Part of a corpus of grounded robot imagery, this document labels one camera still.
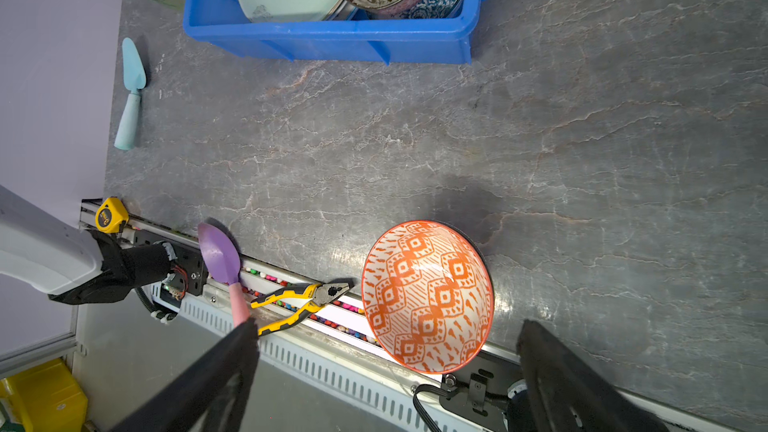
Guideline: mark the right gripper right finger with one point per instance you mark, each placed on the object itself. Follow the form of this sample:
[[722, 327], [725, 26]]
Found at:
[[565, 394]]

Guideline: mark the teal spatula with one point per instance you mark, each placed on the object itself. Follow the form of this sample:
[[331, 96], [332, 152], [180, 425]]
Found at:
[[135, 80]]

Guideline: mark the white vented cable duct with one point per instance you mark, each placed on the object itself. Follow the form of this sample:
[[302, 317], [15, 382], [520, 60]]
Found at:
[[331, 366]]

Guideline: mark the yellow plastic crate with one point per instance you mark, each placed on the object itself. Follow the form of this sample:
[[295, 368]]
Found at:
[[43, 398]]

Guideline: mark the blue plastic bin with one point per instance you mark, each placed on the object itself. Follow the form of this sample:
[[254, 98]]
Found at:
[[222, 23]]

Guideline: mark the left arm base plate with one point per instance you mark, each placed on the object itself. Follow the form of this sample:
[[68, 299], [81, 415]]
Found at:
[[189, 273]]

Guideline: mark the yellow tape measure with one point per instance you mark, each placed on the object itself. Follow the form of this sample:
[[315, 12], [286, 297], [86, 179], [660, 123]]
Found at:
[[112, 216]]

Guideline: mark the yellow black pliers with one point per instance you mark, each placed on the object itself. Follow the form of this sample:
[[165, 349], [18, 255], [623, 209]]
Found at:
[[312, 298]]

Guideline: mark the purple scoop pink handle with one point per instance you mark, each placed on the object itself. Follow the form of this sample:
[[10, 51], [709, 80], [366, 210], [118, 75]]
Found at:
[[224, 264]]

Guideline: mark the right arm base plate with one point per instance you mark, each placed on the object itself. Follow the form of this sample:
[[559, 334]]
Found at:
[[489, 394]]

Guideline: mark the red rimmed bowl underneath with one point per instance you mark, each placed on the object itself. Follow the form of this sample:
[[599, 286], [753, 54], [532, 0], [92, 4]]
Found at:
[[427, 296]]

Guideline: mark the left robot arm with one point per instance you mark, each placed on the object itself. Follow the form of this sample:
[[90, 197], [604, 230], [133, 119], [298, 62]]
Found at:
[[73, 266]]

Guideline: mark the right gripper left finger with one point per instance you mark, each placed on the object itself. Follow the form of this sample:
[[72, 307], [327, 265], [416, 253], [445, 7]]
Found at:
[[213, 391]]

